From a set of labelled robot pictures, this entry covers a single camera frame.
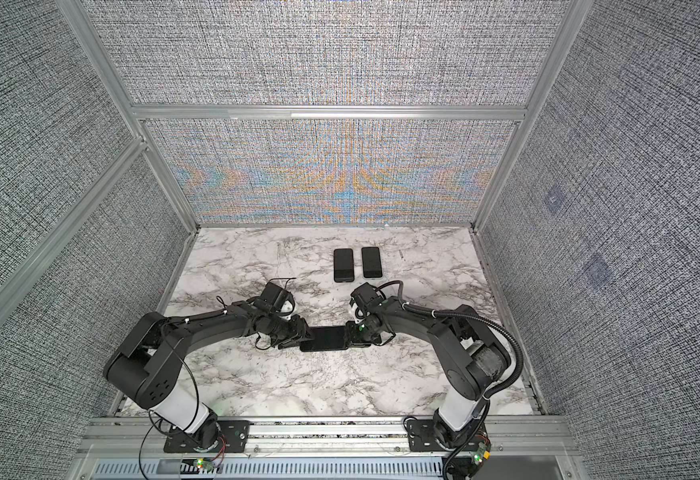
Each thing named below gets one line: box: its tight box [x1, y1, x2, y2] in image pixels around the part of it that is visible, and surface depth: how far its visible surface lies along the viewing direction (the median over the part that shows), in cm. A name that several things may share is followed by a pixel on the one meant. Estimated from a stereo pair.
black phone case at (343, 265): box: [333, 248, 355, 283], surface depth 108 cm
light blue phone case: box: [361, 246, 383, 278], surface depth 109 cm
